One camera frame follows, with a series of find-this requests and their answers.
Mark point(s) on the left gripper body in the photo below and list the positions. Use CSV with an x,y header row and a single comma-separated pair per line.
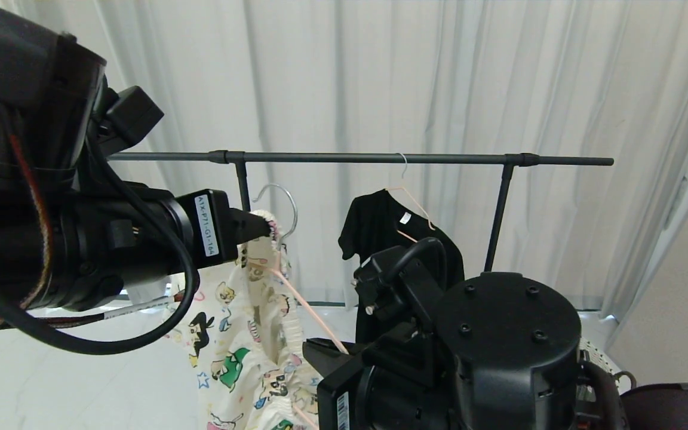
x,y
153,233

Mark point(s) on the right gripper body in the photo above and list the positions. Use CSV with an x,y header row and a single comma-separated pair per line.
x,y
392,406

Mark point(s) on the pink clothes hanger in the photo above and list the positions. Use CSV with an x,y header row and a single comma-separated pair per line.
x,y
308,307
418,209

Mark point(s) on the cream printed garment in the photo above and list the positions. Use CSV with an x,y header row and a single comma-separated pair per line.
x,y
236,334

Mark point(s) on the black garment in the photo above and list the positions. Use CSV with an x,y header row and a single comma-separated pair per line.
x,y
380,221

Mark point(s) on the black clothes rack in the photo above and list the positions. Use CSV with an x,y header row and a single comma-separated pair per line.
x,y
350,158

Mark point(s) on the white laundry basket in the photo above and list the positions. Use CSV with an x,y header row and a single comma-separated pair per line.
x,y
598,355

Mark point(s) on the white curtain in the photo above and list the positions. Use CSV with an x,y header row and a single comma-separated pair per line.
x,y
380,71

